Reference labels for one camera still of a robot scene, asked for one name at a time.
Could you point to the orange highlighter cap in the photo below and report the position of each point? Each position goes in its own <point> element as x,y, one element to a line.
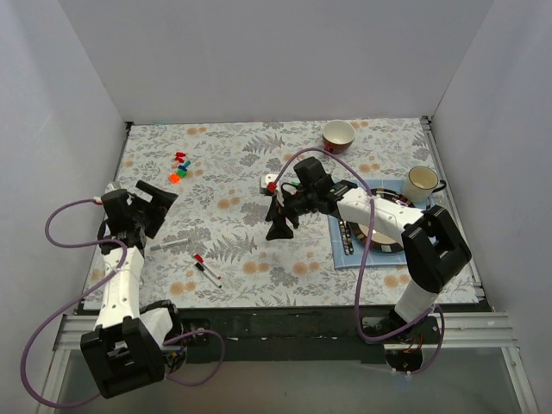
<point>174,177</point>

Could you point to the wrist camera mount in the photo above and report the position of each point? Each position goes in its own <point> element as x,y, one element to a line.
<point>114,194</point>
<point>269,187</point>

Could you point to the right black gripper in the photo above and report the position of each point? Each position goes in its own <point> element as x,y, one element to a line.
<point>286,207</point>

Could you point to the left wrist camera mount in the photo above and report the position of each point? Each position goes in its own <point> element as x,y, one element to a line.
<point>114,194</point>

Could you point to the cream enamel mug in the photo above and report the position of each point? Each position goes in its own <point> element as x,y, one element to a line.
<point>420,183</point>

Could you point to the red and white bowl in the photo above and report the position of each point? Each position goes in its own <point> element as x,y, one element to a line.
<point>338,136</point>

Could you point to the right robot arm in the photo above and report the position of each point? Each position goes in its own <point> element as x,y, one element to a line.
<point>435,250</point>

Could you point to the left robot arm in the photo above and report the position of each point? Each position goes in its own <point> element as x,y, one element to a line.
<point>124,349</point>

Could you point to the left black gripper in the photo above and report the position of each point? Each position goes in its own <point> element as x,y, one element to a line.
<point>152,211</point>

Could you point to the long red eraser-cap marker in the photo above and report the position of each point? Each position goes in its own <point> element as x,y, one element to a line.
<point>200,260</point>

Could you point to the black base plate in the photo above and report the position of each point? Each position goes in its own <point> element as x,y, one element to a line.
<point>293,334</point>

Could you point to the black cap thin marker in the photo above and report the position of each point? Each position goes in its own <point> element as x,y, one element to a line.
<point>199,266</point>

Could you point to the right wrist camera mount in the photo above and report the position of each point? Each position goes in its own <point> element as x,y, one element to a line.
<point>269,187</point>

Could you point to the floral patterned table mat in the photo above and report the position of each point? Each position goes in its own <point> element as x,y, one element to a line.
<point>226,243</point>

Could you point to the dark rimmed plate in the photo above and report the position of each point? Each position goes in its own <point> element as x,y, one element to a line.
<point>380,243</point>

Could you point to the grey tip white marker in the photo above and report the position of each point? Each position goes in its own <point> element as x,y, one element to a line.
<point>168,244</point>

